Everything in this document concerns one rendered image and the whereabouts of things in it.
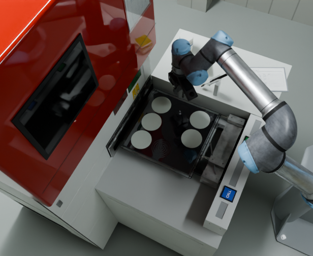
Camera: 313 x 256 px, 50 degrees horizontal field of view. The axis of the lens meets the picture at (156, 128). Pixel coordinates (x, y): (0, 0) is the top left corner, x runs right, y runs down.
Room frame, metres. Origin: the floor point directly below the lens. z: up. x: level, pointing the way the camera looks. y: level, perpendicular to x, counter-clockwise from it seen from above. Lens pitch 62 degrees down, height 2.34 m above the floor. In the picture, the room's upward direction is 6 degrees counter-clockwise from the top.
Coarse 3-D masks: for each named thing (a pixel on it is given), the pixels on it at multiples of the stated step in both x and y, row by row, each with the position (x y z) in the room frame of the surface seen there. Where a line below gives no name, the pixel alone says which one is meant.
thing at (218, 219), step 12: (252, 120) 0.72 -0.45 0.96; (252, 132) 0.66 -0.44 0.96; (240, 144) 0.60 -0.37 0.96; (228, 168) 0.50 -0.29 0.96; (240, 168) 0.49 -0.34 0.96; (228, 180) 0.44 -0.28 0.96; (240, 180) 0.44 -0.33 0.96; (240, 192) 0.39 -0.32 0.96; (216, 204) 0.35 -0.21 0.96; (228, 204) 0.34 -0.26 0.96; (216, 216) 0.30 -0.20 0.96; (228, 216) 0.29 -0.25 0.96; (216, 228) 0.26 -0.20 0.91
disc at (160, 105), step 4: (156, 100) 0.93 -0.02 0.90; (160, 100) 0.92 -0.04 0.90; (164, 100) 0.92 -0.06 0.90; (168, 100) 0.92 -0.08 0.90; (152, 104) 0.91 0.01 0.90; (156, 104) 0.90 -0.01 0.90; (160, 104) 0.90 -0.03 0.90; (164, 104) 0.90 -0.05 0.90; (168, 104) 0.90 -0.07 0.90; (152, 108) 0.88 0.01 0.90; (156, 108) 0.88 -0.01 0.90; (160, 108) 0.88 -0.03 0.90; (164, 108) 0.87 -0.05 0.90; (168, 108) 0.87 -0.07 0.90; (160, 112) 0.85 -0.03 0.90; (164, 112) 0.85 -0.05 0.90
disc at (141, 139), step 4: (136, 132) 0.76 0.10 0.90; (140, 132) 0.75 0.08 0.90; (144, 132) 0.75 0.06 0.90; (132, 136) 0.74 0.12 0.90; (136, 136) 0.73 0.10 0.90; (140, 136) 0.73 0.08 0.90; (144, 136) 0.73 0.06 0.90; (148, 136) 0.73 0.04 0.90; (132, 140) 0.72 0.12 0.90; (136, 140) 0.71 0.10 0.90; (140, 140) 0.71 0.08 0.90; (144, 140) 0.71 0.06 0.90; (148, 140) 0.71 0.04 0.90; (132, 144) 0.69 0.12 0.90; (136, 144) 0.69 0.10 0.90; (140, 144) 0.69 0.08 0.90; (144, 144) 0.69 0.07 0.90; (148, 144) 0.68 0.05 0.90; (140, 148) 0.67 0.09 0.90
